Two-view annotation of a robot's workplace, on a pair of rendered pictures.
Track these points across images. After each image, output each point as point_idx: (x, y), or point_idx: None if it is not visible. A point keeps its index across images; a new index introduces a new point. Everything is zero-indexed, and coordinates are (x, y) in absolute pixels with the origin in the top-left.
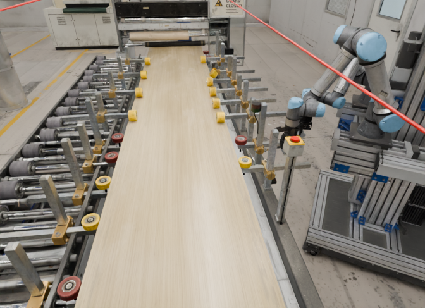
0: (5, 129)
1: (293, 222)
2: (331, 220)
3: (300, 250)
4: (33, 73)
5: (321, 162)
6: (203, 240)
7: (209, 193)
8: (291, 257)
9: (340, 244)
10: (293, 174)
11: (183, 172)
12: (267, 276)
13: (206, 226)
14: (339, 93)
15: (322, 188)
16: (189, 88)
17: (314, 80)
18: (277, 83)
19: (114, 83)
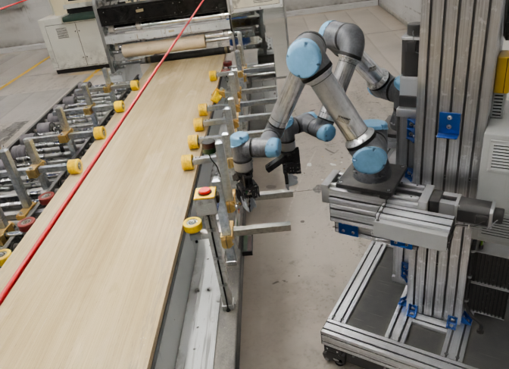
0: None
1: (323, 316)
2: (367, 311)
3: (321, 358)
4: (20, 111)
5: None
6: (80, 329)
7: (120, 269)
8: (220, 356)
9: (366, 347)
10: (347, 241)
11: (103, 241)
12: None
13: (95, 311)
14: (323, 119)
15: (369, 261)
16: (173, 121)
17: None
18: (364, 98)
19: (67, 123)
